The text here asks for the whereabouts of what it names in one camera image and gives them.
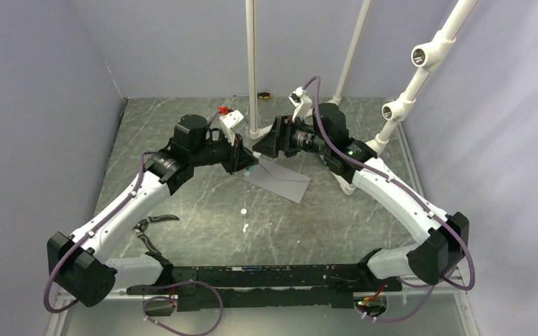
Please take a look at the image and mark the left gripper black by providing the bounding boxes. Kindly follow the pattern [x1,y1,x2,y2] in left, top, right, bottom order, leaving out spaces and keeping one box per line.
[190,128,257,175]

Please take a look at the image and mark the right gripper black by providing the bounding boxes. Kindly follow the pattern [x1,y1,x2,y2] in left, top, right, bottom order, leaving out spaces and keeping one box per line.
[253,114,330,158]

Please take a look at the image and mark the green white glue stick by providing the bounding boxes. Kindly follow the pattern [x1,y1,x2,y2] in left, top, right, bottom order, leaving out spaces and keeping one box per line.
[244,166,254,176]

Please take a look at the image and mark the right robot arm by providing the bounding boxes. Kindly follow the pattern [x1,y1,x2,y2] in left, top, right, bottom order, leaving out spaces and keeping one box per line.
[253,103,469,291]

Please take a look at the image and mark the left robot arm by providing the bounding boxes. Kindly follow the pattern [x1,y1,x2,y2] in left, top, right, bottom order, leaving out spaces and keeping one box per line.
[43,110,258,313]

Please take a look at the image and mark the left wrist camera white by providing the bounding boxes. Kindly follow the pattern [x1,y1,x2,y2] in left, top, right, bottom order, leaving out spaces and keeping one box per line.
[218,106,244,146]

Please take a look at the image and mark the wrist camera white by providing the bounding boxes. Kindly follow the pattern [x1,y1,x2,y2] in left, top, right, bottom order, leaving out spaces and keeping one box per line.
[218,106,244,146]
[289,87,313,120]

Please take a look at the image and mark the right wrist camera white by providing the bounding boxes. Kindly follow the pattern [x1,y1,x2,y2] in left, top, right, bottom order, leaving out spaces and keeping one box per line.
[289,87,313,120]

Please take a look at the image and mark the black handled pliers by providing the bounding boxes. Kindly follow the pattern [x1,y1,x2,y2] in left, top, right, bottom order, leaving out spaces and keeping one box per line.
[133,214,180,255]

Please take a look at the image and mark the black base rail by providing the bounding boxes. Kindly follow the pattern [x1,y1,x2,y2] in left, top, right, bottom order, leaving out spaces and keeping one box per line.
[126,264,402,312]

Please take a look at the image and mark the white pvc pipe frame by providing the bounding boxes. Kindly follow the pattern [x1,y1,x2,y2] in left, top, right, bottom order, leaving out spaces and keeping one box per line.
[243,0,480,196]

